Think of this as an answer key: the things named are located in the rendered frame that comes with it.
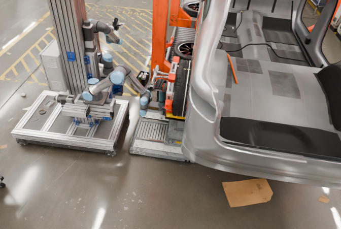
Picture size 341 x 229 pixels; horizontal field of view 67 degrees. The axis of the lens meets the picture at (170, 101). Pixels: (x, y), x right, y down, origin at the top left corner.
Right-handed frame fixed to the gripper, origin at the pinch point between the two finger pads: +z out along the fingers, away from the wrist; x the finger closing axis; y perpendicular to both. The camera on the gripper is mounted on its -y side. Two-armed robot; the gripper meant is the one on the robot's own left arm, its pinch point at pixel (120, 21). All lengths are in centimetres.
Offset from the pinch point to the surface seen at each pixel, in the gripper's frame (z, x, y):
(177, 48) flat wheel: 94, 64, 65
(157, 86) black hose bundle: -78, 89, 13
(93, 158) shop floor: -127, 41, 119
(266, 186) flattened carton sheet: -83, 246, 89
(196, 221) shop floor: -153, 182, 100
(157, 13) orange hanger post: -19, 55, -37
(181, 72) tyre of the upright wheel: -65, 108, -6
